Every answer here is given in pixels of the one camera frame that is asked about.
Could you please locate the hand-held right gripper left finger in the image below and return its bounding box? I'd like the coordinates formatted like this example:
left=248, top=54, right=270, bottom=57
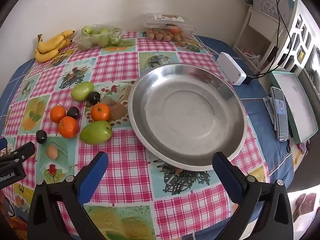
left=27, top=151, right=109, bottom=240

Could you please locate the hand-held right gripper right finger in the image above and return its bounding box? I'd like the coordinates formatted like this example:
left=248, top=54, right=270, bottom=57
left=212, top=151, right=294, bottom=240

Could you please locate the round brown longan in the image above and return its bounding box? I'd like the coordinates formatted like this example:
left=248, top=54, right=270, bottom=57
left=46, top=145, right=59, bottom=160

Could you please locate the large green jujube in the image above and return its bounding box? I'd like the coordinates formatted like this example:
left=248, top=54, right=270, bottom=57
left=79, top=120, right=112, bottom=145
left=71, top=81, right=95, bottom=102

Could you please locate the round steel basin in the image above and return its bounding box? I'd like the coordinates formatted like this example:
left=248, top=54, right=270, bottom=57
left=127, top=64, right=248, bottom=172

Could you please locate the pink plaid printed tablecloth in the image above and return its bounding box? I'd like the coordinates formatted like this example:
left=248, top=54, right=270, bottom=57
left=0, top=31, right=270, bottom=240

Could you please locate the grey phone holder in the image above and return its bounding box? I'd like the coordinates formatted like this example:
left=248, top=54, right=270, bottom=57
left=262, top=92, right=279, bottom=132

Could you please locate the smartphone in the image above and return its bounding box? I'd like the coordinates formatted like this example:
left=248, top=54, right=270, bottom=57
left=271, top=87, right=290, bottom=142

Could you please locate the brown printed package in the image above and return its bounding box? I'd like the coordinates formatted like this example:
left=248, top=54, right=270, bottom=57
left=292, top=192, right=317, bottom=223

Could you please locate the green rimmed tray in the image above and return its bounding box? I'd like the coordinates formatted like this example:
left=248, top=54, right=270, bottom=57
left=270, top=70, right=318, bottom=145

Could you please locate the yellow banana bunch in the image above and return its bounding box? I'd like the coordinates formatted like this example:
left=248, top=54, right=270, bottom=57
left=34, top=30, right=75, bottom=63

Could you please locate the white power adapter box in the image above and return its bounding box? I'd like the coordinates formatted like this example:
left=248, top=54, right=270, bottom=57
left=216, top=52, right=247, bottom=85

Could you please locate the bag of green apples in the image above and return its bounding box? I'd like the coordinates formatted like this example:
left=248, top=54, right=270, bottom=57
left=72, top=24, right=125, bottom=50

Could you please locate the white wooden stand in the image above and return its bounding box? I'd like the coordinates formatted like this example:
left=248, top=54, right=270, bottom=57
left=234, top=6, right=284, bottom=71

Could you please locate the pile of longans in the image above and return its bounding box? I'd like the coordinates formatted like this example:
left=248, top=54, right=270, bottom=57
left=146, top=28, right=183, bottom=42

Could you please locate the white cubby organizer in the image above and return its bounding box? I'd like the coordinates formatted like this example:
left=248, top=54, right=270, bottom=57
left=275, top=0, right=316, bottom=73

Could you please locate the clear plastic lidded box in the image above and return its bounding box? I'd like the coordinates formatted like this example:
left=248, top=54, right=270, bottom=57
left=143, top=13, right=196, bottom=42

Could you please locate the white stamped bag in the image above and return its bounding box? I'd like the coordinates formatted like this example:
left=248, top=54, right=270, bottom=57
left=252, top=0, right=296, bottom=20

